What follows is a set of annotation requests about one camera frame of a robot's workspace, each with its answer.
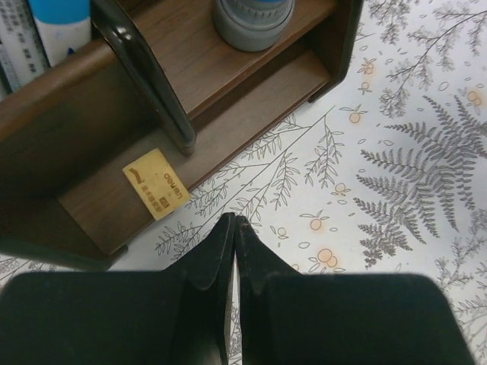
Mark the grey blue glue stick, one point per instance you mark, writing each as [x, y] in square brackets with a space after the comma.
[251, 26]

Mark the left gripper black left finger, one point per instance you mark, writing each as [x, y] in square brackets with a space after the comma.
[175, 316]

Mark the small yellow eraser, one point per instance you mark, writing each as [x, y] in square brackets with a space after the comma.
[157, 184]

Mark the blue pen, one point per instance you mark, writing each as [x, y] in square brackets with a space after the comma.
[22, 56]

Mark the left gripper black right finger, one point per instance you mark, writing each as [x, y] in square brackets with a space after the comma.
[291, 318]

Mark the blue capped white marker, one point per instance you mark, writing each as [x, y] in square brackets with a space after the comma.
[64, 26]

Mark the brown wooden desk organizer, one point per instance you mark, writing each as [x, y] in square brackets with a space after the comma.
[157, 76]

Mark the floral patterned table mat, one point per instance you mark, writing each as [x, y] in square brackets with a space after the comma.
[387, 172]

